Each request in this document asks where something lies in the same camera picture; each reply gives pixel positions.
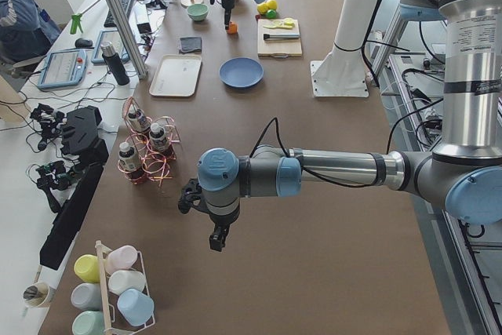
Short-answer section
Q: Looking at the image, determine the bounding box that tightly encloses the black computer mouse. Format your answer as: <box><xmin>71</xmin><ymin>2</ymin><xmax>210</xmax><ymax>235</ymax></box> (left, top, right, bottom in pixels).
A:
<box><xmin>75</xmin><ymin>38</ymin><xmax>93</xmax><ymax>49</ymax></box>

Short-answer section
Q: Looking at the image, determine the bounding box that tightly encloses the wooden cutting board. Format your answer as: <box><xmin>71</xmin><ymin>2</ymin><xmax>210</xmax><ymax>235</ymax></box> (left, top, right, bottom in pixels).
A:
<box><xmin>257</xmin><ymin>17</ymin><xmax>303</xmax><ymax>57</ymax></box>

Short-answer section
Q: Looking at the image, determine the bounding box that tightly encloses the yellow plastic knife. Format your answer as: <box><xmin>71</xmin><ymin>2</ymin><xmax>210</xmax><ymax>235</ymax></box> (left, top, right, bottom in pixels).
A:
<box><xmin>263</xmin><ymin>23</ymin><xmax>294</xmax><ymax>30</ymax></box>

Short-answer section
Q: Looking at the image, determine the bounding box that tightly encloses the black thermos bottle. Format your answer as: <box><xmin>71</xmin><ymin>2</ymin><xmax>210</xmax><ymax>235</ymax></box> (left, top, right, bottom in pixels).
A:
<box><xmin>100</xmin><ymin>41</ymin><xmax>130</xmax><ymax>86</ymax></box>

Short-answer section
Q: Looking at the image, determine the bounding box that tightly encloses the blue plastic cup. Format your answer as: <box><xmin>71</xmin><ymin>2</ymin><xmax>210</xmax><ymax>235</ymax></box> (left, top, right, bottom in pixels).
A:
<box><xmin>117</xmin><ymin>289</ymin><xmax>155</xmax><ymax>326</ymax></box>

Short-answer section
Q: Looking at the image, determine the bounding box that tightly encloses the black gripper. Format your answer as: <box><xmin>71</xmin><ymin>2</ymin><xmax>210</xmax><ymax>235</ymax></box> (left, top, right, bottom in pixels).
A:
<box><xmin>221</xmin><ymin>0</ymin><xmax>235</xmax><ymax>30</ymax></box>
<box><xmin>209</xmin><ymin>207</ymin><xmax>240</xmax><ymax>250</ymax></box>

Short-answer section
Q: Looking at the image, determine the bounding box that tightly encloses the white wire cup rack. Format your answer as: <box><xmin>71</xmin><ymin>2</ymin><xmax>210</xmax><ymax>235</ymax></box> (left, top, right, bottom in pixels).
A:
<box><xmin>95</xmin><ymin>240</ymin><xmax>157</xmax><ymax>335</ymax></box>

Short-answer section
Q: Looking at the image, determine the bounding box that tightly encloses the green lime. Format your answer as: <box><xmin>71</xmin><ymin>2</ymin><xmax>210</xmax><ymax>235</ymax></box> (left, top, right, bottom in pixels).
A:
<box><xmin>265</xmin><ymin>9</ymin><xmax>277</xmax><ymax>20</ymax></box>

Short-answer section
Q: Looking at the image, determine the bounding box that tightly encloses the cream rabbit tray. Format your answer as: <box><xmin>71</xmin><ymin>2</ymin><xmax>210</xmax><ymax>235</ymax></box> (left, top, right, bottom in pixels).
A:
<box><xmin>149</xmin><ymin>54</ymin><xmax>202</xmax><ymax>97</ymax></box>

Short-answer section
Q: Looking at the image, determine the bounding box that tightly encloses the orange mandarin fruit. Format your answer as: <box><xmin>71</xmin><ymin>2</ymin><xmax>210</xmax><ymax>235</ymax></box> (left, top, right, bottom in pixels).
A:
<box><xmin>226</xmin><ymin>22</ymin><xmax>238</xmax><ymax>35</ymax></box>

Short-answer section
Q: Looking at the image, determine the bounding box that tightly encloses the tea bottle white cap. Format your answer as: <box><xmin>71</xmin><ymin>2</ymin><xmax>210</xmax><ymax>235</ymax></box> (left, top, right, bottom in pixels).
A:
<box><xmin>118</xmin><ymin>141</ymin><xmax>144</xmax><ymax>183</ymax></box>

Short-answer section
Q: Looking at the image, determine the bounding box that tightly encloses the blue plate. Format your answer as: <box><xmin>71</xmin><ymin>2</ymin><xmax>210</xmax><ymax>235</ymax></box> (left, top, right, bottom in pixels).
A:
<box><xmin>219</xmin><ymin>57</ymin><xmax>264</xmax><ymax>89</ymax></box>

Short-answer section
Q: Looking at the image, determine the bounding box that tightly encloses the black keyboard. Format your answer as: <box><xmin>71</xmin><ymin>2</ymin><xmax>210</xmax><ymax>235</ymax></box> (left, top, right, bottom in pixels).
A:
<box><xmin>103</xmin><ymin>0</ymin><xmax>136</xmax><ymax>28</ymax></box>

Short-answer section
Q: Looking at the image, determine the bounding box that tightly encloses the green plastic cup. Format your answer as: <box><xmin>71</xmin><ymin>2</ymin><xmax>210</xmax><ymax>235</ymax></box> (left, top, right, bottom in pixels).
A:
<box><xmin>71</xmin><ymin>311</ymin><xmax>104</xmax><ymax>335</ymax></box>

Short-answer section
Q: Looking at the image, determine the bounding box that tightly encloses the pink plastic cup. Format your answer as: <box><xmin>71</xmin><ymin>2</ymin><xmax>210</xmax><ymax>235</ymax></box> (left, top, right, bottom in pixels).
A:
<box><xmin>104</xmin><ymin>245</ymin><xmax>137</xmax><ymax>275</ymax></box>

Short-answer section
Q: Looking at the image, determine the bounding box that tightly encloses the yellow plastic cup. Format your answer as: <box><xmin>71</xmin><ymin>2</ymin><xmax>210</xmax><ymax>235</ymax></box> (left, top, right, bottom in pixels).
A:
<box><xmin>74</xmin><ymin>254</ymin><xmax>100</xmax><ymax>283</ymax></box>

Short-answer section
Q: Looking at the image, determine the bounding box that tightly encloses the green ceramic bowl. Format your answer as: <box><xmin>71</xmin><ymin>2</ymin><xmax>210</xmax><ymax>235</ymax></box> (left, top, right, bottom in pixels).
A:
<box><xmin>187</xmin><ymin>4</ymin><xmax>209</xmax><ymax>22</ymax></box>

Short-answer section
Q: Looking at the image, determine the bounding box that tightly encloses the paper cup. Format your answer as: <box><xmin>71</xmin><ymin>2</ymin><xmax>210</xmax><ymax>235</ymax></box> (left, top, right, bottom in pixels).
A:
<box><xmin>23</xmin><ymin>282</ymin><xmax>55</xmax><ymax>308</ymax></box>

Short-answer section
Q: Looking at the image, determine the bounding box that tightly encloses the steel muddler black tip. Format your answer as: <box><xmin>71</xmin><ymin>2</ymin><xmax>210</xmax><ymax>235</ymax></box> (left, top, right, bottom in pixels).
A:
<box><xmin>263</xmin><ymin>33</ymin><xmax>300</xmax><ymax>42</ymax></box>

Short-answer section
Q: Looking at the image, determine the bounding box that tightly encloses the white camera pole base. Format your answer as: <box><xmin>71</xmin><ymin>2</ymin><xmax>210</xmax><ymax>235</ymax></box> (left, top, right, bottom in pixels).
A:
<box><xmin>311</xmin><ymin>0</ymin><xmax>380</xmax><ymax>98</ymax></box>

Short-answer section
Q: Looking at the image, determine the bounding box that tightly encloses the grey folded cloth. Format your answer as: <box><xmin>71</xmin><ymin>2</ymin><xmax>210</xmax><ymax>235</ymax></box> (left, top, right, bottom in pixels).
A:
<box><xmin>179</xmin><ymin>36</ymin><xmax>202</xmax><ymax>54</ymax></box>

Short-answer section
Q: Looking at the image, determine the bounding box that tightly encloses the yellow lemon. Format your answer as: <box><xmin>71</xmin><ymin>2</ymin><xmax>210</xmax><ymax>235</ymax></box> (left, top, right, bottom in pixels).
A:
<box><xmin>266</xmin><ymin>0</ymin><xmax>278</xmax><ymax>10</ymax></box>
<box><xmin>256</xmin><ymin>2</ymin><xmax>269</xmax><ymax>15</ymax></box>

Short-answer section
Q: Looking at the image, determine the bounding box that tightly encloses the white plastic cup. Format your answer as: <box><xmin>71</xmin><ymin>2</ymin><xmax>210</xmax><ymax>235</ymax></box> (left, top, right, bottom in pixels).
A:
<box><xmin>108</xmin><ymin>270</ymin><xmax>146</xmax><ymax>295</ymax></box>

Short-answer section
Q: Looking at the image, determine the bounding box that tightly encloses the blue teach pendant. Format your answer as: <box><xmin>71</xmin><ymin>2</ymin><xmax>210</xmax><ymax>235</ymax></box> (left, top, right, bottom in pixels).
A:
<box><xmin>90</xmin><ymin>29</ymin><xmax>130</xmax><ymax>65</ymax></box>
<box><xmin>37</xmin><ymin>49</ymin><xmax>87</xmax><ymax>89</ymax></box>

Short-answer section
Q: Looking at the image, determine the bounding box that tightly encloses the grey plastic cup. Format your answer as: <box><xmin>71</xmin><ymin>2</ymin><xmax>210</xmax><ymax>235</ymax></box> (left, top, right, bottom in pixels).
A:
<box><xmin>71</xmin><ymin>282</ymin><xmax>102</xmax><ymax>311</ymax></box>

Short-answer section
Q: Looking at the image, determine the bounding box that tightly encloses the copper wire bottle rack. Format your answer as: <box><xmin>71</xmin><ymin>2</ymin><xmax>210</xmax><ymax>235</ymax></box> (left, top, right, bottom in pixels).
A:
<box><xmin>117</xmin><ymin>96</ymin><xmax>180</xmax><ymax>186</ymax></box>

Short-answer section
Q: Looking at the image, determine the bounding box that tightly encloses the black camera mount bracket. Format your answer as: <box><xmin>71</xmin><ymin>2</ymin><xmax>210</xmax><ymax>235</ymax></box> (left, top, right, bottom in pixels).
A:
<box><xmin>177</xmin><ymin>178</ymin><xmax>209</xmax><ymax>214</ymax></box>

